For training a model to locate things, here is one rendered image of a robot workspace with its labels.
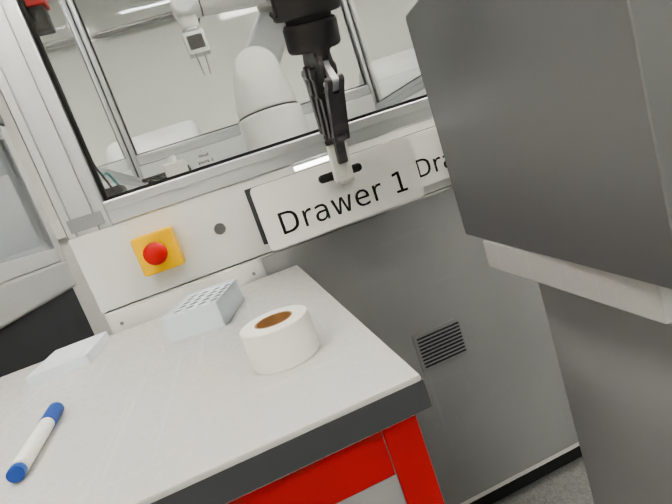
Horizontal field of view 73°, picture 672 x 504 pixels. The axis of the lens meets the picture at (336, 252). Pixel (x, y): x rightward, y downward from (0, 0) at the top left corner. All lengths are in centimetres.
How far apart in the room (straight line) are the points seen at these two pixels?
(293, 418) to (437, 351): 73
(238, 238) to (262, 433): 59
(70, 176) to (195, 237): 24
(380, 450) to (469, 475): 87
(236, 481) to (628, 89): 38
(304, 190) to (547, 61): 44
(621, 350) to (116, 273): 79
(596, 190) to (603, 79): 9
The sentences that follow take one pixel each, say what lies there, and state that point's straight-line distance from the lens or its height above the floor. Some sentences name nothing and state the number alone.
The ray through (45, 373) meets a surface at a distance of 80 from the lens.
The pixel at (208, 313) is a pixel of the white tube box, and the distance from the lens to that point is 65.
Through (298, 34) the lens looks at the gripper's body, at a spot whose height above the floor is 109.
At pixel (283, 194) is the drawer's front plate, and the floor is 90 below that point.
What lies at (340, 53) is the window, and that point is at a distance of 99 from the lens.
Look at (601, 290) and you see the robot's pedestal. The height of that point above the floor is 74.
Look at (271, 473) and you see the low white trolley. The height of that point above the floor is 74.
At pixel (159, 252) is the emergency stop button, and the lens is 83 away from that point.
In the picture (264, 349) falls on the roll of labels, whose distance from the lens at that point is 43.
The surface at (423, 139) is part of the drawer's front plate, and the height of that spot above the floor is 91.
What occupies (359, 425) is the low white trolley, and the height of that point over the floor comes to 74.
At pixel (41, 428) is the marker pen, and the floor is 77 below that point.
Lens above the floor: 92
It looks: 11 degrees down
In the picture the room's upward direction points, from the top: 19 degrees counter-clockwise
